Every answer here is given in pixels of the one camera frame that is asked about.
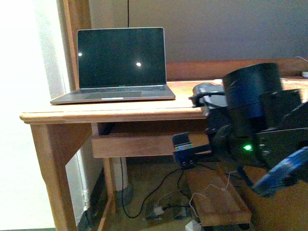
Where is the power strip on floor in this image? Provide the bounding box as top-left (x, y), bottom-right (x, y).
top-left (143, 203), bottom-right (191, 220)

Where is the wooden wheeled computer stand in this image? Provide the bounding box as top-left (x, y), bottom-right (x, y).
top-left (186, 165), bottom-right (251, 231)

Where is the black floor cable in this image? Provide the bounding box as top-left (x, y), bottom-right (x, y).
top-left (120, 157), bottom-right (217, 219)

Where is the white vertical pipe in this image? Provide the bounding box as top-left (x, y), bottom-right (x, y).
top-left (113, 157), bottom-right (128, 191)

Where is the wooden pull-out keyboard tray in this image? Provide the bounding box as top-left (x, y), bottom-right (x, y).
top-left (91, 131), bottom-right (211, 159)

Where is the white power adapter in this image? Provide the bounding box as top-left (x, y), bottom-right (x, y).
top-left (185, 220), bottom-right (202, 231)

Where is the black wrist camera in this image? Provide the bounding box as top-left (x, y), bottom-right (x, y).
top-left (188, 83), bottom-right (227, 116)

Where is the white cable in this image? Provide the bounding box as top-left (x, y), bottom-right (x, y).
top-left (189, 169), bottom-right (239, 222)

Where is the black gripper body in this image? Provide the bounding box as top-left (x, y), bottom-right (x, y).
top-left (173, 107), bottom-right (241, 170)

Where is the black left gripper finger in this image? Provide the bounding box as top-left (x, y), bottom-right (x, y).
top-left (172, 132), bottom-right (192, 151)

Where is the wooden desk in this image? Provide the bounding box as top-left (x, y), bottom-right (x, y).
top-left (19, 57), bottom-right (308, 231)

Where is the grey laptop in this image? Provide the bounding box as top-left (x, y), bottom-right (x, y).
top-left (51, 27), bottom-right (176, 105)

